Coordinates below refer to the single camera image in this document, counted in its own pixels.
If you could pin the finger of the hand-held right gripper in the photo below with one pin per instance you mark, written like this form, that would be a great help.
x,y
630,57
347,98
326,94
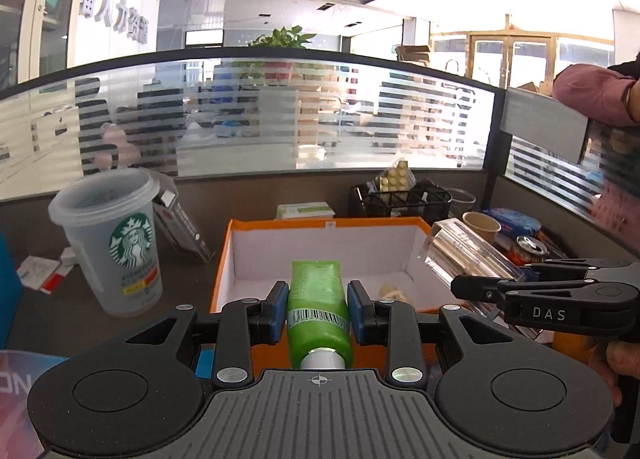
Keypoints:
x,y
600,269
480,288

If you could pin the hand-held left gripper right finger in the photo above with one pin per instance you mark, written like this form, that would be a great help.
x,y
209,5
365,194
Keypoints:
x,y
357,313

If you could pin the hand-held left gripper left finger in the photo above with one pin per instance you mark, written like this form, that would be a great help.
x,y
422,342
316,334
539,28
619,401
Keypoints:
x,y
277,313

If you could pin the clear acrylic box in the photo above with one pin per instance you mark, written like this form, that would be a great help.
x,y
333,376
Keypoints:
x,y
465,254

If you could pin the green squeeze tube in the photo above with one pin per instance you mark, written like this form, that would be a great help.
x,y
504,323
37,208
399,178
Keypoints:
x,y
316,299

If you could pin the orange cardboard box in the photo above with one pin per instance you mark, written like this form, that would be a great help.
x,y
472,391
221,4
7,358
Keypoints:
x,y
320,244

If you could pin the another person's forearm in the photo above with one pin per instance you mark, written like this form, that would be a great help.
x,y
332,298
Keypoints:
x,y
590,94

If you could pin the person's right hand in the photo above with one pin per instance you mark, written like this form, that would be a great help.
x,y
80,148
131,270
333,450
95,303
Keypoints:
x,y
607,369

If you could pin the red soda can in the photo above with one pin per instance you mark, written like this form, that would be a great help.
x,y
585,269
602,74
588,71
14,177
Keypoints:
x,y
527,251

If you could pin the brown paper cup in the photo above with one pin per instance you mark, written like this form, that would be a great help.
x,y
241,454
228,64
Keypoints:
x,y
481,226

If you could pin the blue snack packet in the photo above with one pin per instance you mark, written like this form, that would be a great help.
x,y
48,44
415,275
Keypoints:
x,y
515,221

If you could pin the metal mesh cup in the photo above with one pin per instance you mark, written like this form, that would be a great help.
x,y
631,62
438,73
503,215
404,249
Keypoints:
x,y
462,199

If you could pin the striped glass side partition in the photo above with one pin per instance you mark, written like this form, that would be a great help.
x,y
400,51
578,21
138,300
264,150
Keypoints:
x,y
545,179

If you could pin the green and white carton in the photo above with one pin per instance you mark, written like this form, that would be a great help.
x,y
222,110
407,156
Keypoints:
x,y
305,210

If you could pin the black plastic basket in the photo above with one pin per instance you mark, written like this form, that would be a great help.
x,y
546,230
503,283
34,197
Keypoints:
x,y
400,204

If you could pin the yellow pill blister pack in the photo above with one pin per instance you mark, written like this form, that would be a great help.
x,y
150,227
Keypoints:
x,y
395,178

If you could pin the translucent plastic cup green logo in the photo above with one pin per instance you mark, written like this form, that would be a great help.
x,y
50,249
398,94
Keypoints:
x,y
107,239

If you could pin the frosted glass desk partition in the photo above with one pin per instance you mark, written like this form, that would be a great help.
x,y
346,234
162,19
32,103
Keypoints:
x,y
250,114

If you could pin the red and white card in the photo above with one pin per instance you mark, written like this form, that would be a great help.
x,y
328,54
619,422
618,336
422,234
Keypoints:
x,y
57,281

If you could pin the red white packets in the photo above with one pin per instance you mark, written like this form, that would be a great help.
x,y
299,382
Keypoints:
x,y
36,269

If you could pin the blue box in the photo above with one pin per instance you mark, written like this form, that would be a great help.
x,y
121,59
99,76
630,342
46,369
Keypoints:
x,y
7,294

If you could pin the green potted plant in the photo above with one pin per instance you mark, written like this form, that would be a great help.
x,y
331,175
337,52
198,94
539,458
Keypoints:
x,y
285,37

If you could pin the wooden door frame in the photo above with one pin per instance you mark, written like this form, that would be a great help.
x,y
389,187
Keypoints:
x,y
510,41

